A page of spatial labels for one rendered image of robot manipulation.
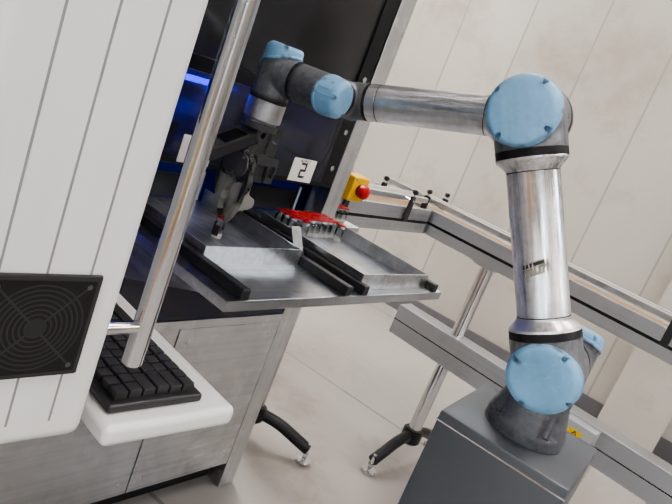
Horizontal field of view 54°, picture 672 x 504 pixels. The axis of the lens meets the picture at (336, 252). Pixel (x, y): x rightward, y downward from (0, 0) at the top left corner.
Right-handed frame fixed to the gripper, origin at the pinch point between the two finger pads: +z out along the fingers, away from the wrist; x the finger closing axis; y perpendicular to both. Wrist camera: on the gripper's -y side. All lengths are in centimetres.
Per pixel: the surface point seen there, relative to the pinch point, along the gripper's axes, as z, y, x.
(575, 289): 2, 124, -34
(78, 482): 76, -3, 14
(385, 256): 3.3, 47.0, -10.8
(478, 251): 6, 124, 2
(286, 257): 3.7, 9.4, -12.3
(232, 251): 2.8, -5.9, -12.3
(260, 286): 5.4, -5.5, -21.4
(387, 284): 4.2, 31.3, -23.8
